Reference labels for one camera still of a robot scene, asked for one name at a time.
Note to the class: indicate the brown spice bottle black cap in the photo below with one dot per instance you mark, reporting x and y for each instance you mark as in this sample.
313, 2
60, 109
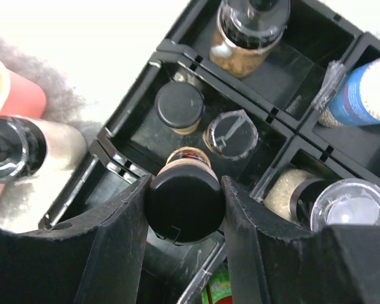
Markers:
246, 32

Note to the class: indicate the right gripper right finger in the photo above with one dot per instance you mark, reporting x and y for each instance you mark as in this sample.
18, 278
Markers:
273, 261

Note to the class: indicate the pink divided organizer tray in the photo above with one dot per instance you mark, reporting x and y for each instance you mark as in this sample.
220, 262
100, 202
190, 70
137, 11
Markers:
19, 97

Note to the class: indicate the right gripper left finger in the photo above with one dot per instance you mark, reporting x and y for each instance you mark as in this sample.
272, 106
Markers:
95, 257

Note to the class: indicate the dark spice jar black lid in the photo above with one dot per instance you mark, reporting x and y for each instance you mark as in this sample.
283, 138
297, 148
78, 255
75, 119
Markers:
184, 203

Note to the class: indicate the sauce bottle yellow cap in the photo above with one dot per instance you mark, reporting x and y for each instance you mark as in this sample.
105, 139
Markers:
218, 290

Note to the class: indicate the blue label white granule bottle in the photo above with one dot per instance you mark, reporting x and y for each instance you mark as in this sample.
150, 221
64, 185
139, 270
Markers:
357, 102

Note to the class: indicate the black compartment bin rack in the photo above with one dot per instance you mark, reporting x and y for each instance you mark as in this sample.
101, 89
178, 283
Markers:
277, 97

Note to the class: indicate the clear lid seasoning jar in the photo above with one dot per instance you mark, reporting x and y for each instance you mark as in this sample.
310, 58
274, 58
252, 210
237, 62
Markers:
310, 201

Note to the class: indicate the white salt bottle black cap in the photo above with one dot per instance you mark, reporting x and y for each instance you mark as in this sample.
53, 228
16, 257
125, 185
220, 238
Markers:
30, 147

